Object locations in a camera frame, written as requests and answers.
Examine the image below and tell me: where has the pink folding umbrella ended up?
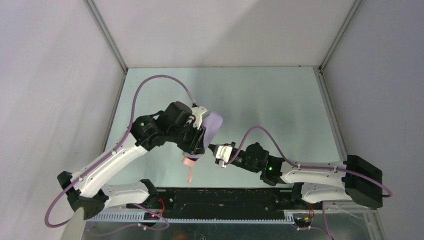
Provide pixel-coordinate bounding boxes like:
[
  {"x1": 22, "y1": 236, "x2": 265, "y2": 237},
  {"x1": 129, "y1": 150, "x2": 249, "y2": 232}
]
[{"x1": 182, "y1": 156, "x2": 199, "y2": 183}]

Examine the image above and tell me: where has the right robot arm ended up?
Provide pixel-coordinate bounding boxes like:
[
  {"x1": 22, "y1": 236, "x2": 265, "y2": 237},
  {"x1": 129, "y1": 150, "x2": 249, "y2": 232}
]
[{"x1": 208, "y1": 142, "x2": 383, "y2": 209}]

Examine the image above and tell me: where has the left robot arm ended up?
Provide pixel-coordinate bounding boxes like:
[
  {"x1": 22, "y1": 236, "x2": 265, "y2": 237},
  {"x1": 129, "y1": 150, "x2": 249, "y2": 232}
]
[{"x1": 57, "y1": 101, "x2": 210, "y2": 220}]

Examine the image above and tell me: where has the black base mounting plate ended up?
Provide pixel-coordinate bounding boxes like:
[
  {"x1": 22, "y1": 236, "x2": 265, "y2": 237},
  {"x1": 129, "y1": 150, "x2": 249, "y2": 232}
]
[{"x1": 140, "y1": 187, "x2": 322, "y2": 221}]

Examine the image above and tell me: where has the right controller board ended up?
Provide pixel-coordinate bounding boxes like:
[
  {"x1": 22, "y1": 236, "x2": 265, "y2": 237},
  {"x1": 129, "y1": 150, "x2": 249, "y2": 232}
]
[{"x1": 293, "y1": 217, "x2": 314, "y2": 231}]

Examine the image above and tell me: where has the controller board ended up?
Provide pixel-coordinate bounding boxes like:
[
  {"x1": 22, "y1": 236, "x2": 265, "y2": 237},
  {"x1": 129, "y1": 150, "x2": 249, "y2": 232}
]
[
  {"x1": 143, "y1": 212, "x2": 161, "y2": 221},
  {"x1": 293, "y1": 217, "x2": 314, "y2": 231}
]

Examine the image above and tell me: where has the left controller board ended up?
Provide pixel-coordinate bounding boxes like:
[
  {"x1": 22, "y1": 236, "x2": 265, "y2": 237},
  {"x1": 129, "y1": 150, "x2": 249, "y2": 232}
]
[{"x1": 143, "y1": 212, "x2": 161, "y2": 221}]

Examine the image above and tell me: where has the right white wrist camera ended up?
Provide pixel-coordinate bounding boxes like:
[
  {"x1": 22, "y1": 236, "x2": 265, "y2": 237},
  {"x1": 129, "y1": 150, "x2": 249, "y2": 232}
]
[{"x1": 213, "y1": 142, "x2": 236, "y2": 168}]

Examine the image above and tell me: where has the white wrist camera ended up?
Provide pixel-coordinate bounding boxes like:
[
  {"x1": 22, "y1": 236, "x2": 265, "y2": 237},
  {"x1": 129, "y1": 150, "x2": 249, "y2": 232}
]
[
  {"x1": 213, "y1": 142, "x2": 236, "y2": 168},
  {"x1": 191, "y1": 106, "x2": 210, "y2": 129}
]

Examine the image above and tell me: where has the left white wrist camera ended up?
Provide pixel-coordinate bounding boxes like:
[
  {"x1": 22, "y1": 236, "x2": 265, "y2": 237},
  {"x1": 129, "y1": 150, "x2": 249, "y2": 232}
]
[{"x1": 191, "y1": 106, "x2": 210, "y2": 129}]

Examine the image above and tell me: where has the aluminium frame rail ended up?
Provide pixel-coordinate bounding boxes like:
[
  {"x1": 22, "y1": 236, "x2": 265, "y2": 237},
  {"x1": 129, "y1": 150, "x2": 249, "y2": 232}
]
[{"x1": 76, "y1": 188, "x2": 379, "y2": 226}]

